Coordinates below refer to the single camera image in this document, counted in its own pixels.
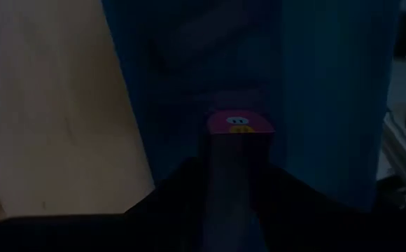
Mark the purple toy block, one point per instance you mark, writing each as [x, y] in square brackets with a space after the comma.
[239, 122]

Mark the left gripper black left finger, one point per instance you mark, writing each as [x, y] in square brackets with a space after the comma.
[136, 231]

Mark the blue plastic bin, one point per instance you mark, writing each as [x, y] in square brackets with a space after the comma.
[311, 87]

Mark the black aluminium rig frame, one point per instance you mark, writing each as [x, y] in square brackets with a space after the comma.
[404, 157]

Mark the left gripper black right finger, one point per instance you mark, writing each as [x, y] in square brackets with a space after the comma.
[311, 227]

